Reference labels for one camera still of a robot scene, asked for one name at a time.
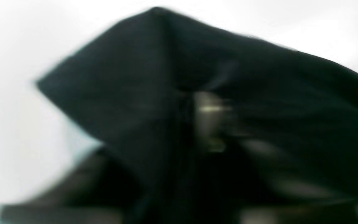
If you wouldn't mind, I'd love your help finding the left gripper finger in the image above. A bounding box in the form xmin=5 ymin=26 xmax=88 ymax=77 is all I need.
xmin=0 ymin=147 xmax=142 ymax=224

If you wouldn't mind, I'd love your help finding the black T-shirt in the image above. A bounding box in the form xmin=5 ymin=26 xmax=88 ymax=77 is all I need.
xmin=37 ymin=7 xmax=358 ymax=224

